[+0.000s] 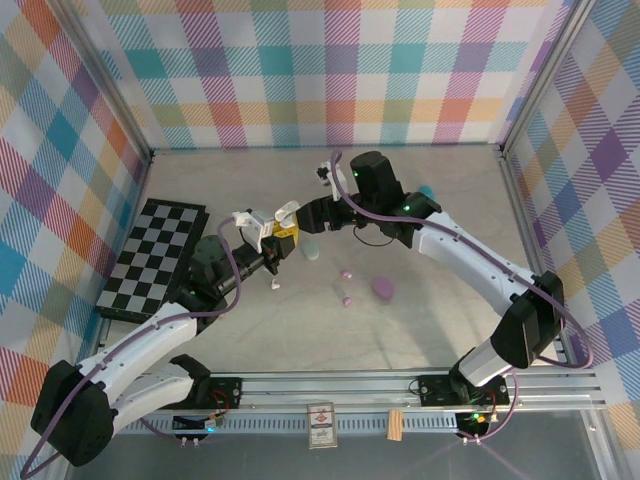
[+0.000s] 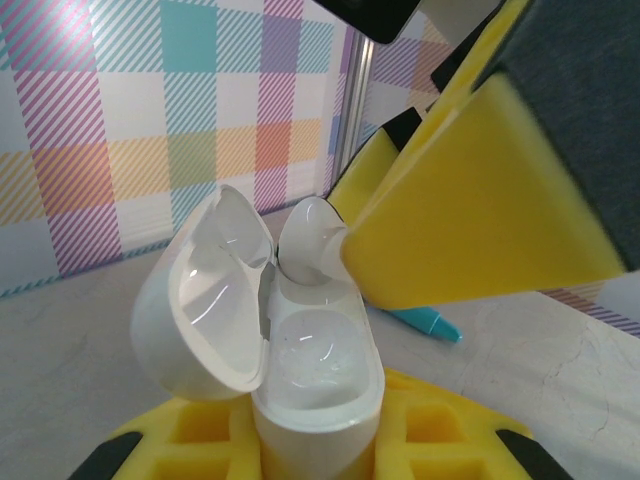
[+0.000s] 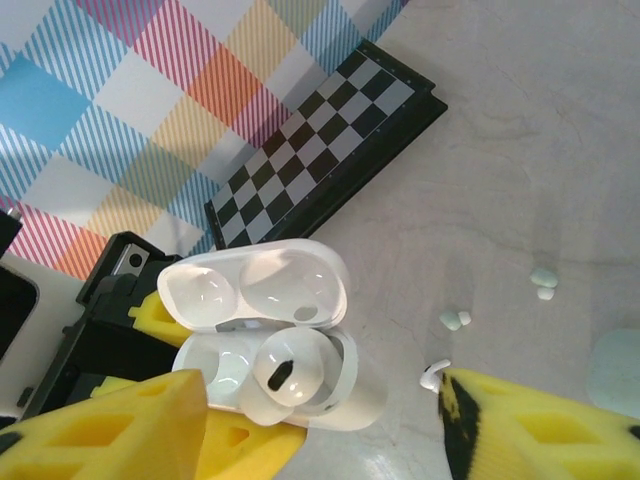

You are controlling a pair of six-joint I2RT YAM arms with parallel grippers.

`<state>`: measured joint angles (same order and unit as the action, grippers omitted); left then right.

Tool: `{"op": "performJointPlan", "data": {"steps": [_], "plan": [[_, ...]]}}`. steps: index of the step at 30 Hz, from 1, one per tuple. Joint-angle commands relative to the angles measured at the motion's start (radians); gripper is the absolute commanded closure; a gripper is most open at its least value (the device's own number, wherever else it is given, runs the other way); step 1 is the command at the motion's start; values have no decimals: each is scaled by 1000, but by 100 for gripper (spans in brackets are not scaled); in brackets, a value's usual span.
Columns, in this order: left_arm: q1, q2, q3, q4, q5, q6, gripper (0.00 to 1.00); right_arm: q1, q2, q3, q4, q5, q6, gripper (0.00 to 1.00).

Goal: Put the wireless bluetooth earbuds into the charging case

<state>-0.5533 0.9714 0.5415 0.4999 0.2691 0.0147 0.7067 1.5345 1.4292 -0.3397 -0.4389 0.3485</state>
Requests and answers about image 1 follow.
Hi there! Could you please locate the black grey chessboard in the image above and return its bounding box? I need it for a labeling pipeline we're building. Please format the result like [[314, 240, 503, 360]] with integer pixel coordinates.
[[94, 198, 210, 322]]

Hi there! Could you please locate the perforated metal strip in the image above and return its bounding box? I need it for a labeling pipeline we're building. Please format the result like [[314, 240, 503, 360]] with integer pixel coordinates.
[[109, 417, 464, 434]]

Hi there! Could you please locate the playing card box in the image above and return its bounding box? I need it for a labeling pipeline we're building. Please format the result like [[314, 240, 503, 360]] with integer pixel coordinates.
[[306, 401, 337, 450]]

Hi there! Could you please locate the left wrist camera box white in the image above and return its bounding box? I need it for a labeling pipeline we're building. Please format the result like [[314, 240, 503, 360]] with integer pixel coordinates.
[[230, 208, 277, 254]]

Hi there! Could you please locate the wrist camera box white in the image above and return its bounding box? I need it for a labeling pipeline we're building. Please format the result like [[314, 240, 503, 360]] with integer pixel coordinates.
[[313, 159, 349, 190], [230, 208, 277, 254]]

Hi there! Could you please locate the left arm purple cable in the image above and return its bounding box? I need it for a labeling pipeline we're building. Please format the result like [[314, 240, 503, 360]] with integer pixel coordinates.
[[19, 217, 251, 479]]

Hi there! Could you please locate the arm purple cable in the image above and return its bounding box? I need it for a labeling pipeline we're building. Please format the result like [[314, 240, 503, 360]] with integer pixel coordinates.
[[19, 217, 251, 479], [329, 149, 599, 444]]

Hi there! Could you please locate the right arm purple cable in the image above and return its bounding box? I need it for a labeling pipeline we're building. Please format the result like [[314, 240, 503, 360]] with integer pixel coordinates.
[[329, 149, 599, 444]]

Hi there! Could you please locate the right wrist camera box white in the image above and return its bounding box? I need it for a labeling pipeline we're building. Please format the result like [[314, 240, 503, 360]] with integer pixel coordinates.
[[313, 159, 349, 190]]

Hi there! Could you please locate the thin black cable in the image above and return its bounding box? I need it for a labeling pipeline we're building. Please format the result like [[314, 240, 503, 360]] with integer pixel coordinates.
[[352, 223, 397, 247]]

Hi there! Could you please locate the aluminium side rail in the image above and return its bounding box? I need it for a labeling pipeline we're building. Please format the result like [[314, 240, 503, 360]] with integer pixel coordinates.
[[494, 147, 576, 371], [87, 152, 154, 376]]

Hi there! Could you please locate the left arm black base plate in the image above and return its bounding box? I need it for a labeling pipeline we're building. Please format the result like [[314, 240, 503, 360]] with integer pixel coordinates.
[[192, 375, 244, 412]]

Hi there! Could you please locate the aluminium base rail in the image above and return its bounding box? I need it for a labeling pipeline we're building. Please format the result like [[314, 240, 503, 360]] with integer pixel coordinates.
[[53, 367, 609, 416]]

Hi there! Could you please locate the aluminium frame post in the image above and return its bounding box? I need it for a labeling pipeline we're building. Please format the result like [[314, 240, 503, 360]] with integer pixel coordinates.
[[59, 0, 154, 164], [492, 0, 599, 159]]

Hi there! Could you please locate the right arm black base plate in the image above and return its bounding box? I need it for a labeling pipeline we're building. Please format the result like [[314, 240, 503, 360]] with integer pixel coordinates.
[[417, 372, 511, 407]]

